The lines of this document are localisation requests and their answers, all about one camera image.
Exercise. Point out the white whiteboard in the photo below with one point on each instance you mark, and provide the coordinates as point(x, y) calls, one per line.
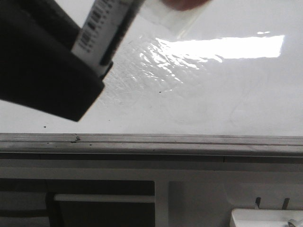
point(230, 67)

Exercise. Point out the white black whiteboard marker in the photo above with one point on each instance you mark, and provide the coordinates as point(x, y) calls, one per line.
point(103, 31)

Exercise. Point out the grey whiteboard marker tray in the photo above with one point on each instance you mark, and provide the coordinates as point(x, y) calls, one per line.
point(152, 144)

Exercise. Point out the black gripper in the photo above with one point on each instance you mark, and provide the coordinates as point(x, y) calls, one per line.
point(37, 68)

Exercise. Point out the white box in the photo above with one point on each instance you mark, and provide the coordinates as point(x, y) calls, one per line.
point(265, 218)

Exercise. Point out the white stand crossbar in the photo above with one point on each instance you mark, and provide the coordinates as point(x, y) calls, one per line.
point(104, 198)

